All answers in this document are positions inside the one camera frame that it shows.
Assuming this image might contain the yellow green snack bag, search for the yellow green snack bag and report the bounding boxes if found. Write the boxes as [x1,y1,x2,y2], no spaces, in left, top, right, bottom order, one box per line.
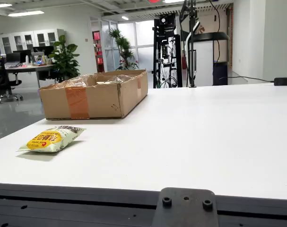
[17,125,87,153]

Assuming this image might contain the dark blue bin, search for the dark blue bin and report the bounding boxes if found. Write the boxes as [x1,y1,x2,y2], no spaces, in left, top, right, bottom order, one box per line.
[212,61,229,86]

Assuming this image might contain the open cardboard box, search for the open cardboard box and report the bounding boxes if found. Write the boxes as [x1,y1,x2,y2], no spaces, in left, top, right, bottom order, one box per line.
[39,69,149,120]

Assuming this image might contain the tall slim potted plant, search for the tall slim potted plant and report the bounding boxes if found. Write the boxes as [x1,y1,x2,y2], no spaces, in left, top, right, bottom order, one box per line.
[109,28,139,71]

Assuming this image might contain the clear plastic bag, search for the clear plastic bag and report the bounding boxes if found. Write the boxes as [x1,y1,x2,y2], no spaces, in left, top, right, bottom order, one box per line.
[60,73,139,87]

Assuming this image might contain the black equipment rack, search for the black equipment rack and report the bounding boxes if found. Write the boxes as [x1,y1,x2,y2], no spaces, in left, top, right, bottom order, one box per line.
[152,13,183,89]

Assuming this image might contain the red display shelf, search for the red display shelf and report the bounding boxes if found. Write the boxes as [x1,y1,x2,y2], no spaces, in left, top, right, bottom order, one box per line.
[92,30,105,73]

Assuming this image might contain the white cabinet with black top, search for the white cabinet with black top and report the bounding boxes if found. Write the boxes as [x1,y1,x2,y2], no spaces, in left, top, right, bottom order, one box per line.
[181,31,230,87]

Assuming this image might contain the black stand pole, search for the black stand pole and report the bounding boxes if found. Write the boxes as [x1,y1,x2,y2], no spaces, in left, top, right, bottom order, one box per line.
[179,0,201,88]

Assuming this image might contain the broad leaf potted plant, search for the broad leaf potted plant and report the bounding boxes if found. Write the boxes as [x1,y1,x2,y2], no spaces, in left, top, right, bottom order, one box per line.
[48,35,81,83]

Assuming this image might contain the black mounting plate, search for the black mounting plate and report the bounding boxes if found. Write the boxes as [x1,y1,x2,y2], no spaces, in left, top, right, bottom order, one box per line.
[152,187,220,227]

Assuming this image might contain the wide black computer monitor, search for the wide black computer monitor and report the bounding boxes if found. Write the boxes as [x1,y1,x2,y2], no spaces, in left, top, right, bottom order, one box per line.
[33,45,55,58]

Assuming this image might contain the office desk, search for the office desk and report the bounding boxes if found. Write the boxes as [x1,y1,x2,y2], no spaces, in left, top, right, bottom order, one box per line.
[4,63,56,88]

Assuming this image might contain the small black computer monitor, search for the small black computer monitor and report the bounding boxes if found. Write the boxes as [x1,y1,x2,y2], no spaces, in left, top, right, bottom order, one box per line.
[6,52,22,63]

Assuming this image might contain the black power adapter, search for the black power adapter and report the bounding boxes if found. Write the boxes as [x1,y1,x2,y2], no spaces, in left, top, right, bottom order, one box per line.
[273,77,287,87]

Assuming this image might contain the black office chair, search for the black office chair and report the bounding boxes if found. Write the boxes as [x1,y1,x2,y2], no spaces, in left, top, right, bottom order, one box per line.
[0,58,24,105]

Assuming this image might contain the long ceiling light panel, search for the long ceiling light panel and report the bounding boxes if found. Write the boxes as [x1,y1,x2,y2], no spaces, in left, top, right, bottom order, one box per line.
[8,10,45,17]

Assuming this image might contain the hanging black cable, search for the hanging black cable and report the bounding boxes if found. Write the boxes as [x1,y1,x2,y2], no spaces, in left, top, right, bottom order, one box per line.
[209,0,221,62]

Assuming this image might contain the black adapter cable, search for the black adapter cable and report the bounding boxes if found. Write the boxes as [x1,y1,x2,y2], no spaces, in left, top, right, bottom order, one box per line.
[218,76,275,83]

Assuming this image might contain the black aluminium rail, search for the black aluminium rail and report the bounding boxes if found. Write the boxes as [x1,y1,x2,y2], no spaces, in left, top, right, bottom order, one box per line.
[0,182,287,227]

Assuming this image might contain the white wall cabinets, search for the white wall cabinets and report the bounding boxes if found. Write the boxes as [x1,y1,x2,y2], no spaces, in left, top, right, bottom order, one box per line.
[0,28,65,55]

